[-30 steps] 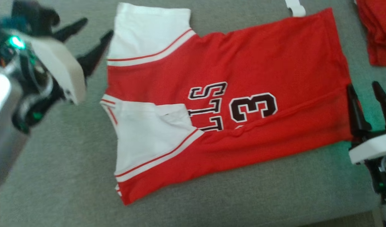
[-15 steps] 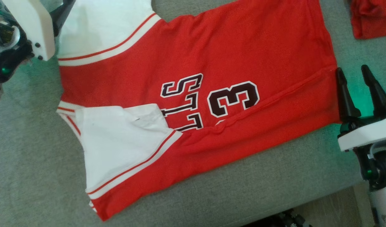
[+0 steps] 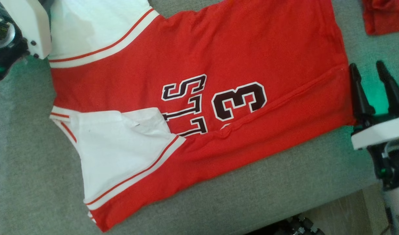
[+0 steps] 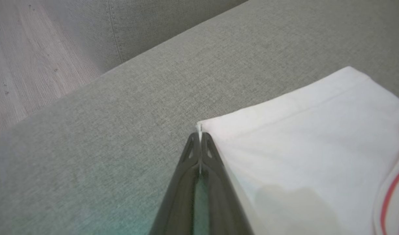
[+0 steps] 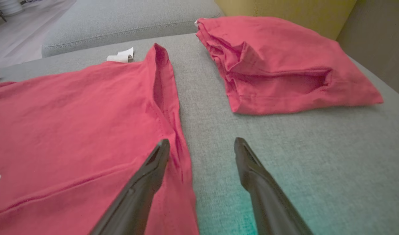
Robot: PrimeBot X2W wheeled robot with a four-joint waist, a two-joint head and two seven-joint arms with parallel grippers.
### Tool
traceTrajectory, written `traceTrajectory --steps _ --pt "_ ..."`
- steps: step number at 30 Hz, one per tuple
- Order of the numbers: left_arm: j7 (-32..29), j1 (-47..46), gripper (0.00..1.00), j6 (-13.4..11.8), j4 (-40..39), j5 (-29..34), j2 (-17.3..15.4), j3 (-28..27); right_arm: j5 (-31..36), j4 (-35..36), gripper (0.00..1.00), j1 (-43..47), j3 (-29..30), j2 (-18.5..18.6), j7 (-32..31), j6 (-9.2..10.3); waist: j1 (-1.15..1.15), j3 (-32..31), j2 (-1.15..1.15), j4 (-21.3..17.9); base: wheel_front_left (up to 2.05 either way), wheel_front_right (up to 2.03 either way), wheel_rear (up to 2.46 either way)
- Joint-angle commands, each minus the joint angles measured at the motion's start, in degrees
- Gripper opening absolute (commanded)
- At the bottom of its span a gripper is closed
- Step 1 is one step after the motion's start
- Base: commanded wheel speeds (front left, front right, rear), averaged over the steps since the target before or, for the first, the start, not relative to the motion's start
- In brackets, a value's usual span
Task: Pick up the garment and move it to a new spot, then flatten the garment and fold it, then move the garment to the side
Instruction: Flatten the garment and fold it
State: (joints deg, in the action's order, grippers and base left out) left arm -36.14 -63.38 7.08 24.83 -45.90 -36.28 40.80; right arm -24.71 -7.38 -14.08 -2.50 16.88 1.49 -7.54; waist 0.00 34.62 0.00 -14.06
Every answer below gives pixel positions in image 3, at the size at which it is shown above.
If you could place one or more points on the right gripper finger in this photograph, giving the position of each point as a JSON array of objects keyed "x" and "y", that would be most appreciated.
[
  {"x": 395, "y": 94},
  {"x": 360, "y": 101}
]

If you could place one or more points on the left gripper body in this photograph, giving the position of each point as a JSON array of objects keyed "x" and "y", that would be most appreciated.
[{"x": 29, "y": 26}]

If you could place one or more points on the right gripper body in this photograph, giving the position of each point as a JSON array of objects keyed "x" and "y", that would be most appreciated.
[{"x": 382, "y": 133}]

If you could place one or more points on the red garment with white trim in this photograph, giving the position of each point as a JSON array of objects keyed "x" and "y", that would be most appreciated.
[{"x": 385, "y": 16}]

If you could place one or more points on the red white basketball jersey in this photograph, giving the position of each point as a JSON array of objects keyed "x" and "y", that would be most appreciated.
[{"x": 137, "y": 65}]

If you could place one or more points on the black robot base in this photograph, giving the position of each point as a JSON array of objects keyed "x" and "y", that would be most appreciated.
[{"x": 294, "y": 227}]

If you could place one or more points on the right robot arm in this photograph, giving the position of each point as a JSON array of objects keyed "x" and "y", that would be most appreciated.
[{"x": 398, "y": 212}]

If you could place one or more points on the large grey sofa seat cushion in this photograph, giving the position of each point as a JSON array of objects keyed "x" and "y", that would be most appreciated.
[{"x": 23, "y": 179}]

